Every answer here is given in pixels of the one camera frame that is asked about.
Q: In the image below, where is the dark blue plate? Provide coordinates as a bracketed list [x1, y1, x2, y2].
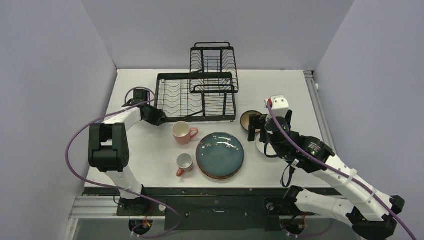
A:
[195, 132, 245, 177]

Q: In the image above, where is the small orange mug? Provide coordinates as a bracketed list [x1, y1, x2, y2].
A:
[176, 153, 193, 177]

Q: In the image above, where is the black wire dish rack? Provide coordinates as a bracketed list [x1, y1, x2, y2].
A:
[154, 41, 240, 123]

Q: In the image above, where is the red teal plate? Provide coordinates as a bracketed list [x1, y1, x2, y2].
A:
[200, 167, 242, 181]

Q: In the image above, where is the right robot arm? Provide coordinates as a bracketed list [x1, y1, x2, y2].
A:
[247, 111, 405, 240]

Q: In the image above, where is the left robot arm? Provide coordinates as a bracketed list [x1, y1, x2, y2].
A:
[88, 104, 167, 215]

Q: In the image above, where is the brown black bowl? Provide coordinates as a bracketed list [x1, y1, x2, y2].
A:
[240, 110, 262, 132]

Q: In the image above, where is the white bowl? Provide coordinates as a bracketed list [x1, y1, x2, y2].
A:
[255, 135, 277, 156]

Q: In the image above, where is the large pink mug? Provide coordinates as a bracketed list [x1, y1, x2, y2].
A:
[171, 121, 199, 145]

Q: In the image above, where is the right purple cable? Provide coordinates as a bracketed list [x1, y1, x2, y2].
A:
[266, 100, 417, 240]

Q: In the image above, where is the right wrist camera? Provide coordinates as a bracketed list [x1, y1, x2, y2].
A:
[264, 95, 289, 118]

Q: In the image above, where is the aluminium rail right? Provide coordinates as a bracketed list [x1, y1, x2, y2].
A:
[303, 70, 336, 151]

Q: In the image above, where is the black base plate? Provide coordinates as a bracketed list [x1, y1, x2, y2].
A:
[81, 187, 304, 231]

